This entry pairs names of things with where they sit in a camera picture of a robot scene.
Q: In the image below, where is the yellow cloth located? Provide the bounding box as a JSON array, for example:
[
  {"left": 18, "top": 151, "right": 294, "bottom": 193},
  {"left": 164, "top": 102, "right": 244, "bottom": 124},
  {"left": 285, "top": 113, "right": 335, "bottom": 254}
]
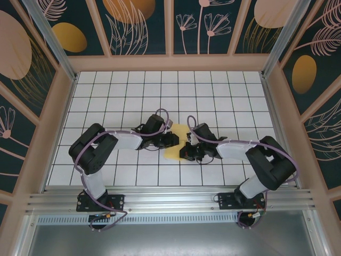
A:
[{"left": 164, "top": 124, "right": 189, "bottom": 163}]

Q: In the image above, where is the slotted metal cable tray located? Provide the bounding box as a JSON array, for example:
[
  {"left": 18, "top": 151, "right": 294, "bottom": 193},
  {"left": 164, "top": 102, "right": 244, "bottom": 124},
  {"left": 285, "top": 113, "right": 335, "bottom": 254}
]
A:
[{"left": 37, "top": 213, "right": 240, "bottom": 225}]

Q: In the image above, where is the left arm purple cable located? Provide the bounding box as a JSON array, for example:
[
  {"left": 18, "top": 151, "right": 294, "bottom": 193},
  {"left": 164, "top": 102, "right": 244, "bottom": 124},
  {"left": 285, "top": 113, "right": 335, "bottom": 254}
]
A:
[{"left": 74, "top": 108, "right": 171, "bottom": 232}]

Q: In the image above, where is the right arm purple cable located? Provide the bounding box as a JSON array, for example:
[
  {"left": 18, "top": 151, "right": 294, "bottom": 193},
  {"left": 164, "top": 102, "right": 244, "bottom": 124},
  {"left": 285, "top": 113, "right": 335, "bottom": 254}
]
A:
[{"left": 186, "top": 115, "right": 299, "bottom": 230}]

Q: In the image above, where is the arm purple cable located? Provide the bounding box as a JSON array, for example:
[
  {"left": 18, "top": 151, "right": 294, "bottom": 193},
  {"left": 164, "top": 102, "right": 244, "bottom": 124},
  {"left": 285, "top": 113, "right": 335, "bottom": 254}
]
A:
[
  {"left": 74, "top": 108, "right": 171, "bottom": 232},
  {"left": 186, "top": 115, "right": 299, "bottom": 230}
]

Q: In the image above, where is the aluminium table side rail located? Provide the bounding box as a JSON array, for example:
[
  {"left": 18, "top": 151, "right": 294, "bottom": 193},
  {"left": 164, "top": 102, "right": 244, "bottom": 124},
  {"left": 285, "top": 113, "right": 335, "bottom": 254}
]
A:
[{"left": 261, "top": 74, "right": 302, "bottom": 187}]

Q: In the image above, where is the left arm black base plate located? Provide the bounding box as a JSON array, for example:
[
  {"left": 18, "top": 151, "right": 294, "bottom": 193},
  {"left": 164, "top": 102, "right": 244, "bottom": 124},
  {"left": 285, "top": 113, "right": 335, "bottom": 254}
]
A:
[{"left": 76, "top": 194, "right": 126, "bottom": 213}]

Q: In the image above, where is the aluminium corner post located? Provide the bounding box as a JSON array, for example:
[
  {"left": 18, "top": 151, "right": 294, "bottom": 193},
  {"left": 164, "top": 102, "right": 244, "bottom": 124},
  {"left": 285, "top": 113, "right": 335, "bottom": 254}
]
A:
[
  {"left": 261, "top": 0, "right": 307, "bottom": 78},
  {"left": 22, "top": 0, "right": 78, "bottom": 81}
]

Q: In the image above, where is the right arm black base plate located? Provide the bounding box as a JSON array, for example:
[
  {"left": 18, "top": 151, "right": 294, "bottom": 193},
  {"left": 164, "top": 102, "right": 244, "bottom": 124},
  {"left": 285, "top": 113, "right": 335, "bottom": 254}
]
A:
[{"left": 217, "top": 191, "right": 267, "bottom": 211}]

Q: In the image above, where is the grey metal panel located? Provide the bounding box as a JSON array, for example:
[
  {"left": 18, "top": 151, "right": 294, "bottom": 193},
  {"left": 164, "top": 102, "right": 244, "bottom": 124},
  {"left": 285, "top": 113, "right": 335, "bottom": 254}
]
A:
[{"left": 26, "top": 223, "right": 315, "bottom": 256}]

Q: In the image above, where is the wide aluminium base rail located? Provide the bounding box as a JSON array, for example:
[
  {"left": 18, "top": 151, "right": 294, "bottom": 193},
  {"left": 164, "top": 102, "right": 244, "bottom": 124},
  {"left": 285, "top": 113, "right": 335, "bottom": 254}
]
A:
[{"left": 25, "top": 186, "right": 318, "bottom": 214}]

